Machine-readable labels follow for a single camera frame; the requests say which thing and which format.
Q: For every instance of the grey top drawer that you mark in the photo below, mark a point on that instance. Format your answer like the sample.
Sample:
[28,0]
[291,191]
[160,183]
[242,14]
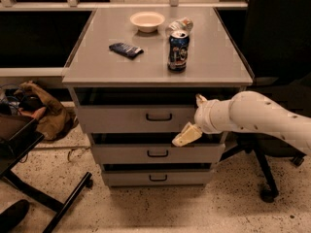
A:
[135,118]

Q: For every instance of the black office chair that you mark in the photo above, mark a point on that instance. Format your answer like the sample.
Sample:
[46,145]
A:
[274,40]

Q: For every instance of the white bowl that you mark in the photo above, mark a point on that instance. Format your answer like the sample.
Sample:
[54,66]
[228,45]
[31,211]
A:
[147,22]

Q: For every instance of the dark blue snack packet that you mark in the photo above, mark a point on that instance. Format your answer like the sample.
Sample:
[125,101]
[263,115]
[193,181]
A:
[126,50]

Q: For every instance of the grey drawer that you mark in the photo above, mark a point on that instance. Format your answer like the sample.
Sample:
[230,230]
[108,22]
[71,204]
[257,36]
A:
[157,153]
[135,118]
[156,177]

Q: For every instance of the grey middle drawer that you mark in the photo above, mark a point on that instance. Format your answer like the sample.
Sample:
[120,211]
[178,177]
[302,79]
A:
[157,153]

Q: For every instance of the black shoe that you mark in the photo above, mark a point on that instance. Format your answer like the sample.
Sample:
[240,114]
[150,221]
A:
[13,215]

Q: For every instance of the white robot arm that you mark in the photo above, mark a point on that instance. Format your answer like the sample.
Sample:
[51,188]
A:
[247,112]

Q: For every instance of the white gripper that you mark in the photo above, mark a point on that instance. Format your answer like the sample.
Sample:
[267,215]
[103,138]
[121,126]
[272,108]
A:
[204,118]

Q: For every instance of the crushed plastic bottle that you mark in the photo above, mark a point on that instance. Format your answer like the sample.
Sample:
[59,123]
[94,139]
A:
[184,23]

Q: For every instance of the grey long workbench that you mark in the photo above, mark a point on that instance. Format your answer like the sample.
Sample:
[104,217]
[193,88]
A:
[74,44]

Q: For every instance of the grey drawer cabinet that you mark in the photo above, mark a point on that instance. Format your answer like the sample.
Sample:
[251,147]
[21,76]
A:
[148,95]

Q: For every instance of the blue soda can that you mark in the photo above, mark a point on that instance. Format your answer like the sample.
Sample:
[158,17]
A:
[179,41]

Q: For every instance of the brown bag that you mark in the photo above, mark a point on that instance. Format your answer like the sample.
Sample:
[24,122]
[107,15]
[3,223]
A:
[54,122]

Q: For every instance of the grey bottom drawer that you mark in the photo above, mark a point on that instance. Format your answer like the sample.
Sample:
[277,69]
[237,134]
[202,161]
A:
[156,177]

